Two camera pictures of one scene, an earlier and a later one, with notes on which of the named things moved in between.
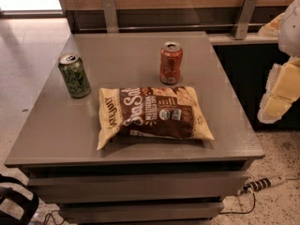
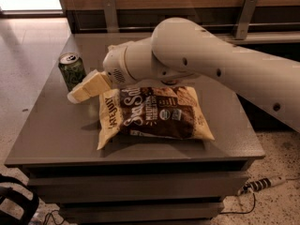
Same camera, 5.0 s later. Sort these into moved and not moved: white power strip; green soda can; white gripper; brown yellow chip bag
Moved: white gripper
Not moved: white power strip; brown yellow chip bag; green soda can
